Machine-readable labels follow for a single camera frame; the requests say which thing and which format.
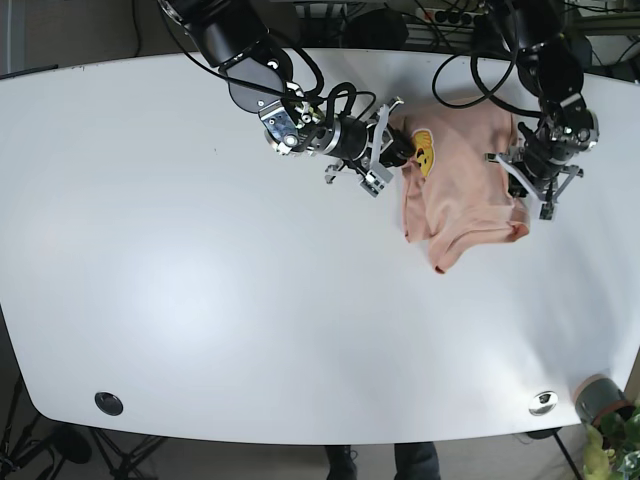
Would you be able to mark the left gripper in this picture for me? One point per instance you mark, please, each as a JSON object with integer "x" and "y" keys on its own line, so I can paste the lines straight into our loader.
{"x": 544, "y": 157}

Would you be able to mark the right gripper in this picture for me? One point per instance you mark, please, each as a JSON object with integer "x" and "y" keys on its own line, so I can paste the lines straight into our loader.
{"x": 362, "y": 149}

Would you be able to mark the peach T-shirt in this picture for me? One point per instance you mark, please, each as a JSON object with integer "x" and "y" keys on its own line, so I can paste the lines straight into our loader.
{"x": 453, "y": 197}

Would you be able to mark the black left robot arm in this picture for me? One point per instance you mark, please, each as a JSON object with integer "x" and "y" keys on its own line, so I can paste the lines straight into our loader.
{"x": 536, "y": 46}

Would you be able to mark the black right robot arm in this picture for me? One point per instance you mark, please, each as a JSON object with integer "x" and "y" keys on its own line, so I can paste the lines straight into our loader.
{"x": 238, "y": 48}

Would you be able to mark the silver table grommet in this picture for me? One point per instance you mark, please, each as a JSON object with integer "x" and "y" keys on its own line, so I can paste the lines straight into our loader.
{"x": 543, "y": 403}

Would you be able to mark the grey plant pot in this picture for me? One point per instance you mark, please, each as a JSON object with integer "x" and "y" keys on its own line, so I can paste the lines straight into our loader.
{"x": 597, "y": 396}

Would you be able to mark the green potted plant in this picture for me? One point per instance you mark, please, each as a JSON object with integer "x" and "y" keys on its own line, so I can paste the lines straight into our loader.
{"x": 612, "y": 447}

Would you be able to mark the black table grommet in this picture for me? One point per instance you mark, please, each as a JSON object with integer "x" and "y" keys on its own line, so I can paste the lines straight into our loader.
{"x": 108, "y": 403}

